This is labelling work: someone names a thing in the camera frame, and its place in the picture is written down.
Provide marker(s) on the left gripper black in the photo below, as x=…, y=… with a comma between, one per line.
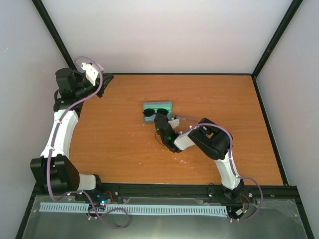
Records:
x=108, y=75

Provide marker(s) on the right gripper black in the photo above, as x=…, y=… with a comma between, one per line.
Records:
x=160, y=116

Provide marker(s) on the black aviator sunglasses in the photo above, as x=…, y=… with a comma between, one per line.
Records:
x=150, y=112

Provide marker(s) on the grey-green glasses case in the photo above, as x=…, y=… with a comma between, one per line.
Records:
x=155, y=105

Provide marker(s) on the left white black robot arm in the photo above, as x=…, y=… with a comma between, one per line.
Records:
x=53, y=170

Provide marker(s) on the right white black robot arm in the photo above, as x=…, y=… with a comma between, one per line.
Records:
x=213, y=140

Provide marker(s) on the clear acrylic cover plate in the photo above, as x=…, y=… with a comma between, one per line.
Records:
x=268, y=219

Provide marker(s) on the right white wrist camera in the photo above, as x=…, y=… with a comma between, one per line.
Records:
x=174, y=122

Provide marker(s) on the left black frame post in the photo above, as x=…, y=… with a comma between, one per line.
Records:
x=44, y=15

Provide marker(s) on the black frame post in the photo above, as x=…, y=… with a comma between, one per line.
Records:
x=44, y=15
x=287, y=18

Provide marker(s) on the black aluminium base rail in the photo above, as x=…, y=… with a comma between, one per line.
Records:
x=209, y=193

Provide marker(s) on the light blue slotted cable duct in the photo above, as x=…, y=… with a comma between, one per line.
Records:
x=140, y=210

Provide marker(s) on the right black frame post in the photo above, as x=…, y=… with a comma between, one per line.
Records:
x=287, y=18

